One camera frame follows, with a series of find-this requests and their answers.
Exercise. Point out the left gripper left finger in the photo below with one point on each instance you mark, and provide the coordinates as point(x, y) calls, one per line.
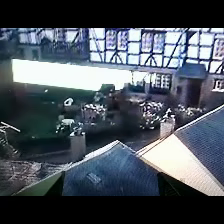
point(50, 187)

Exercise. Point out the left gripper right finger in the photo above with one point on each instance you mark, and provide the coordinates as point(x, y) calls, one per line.
point(170, 188)

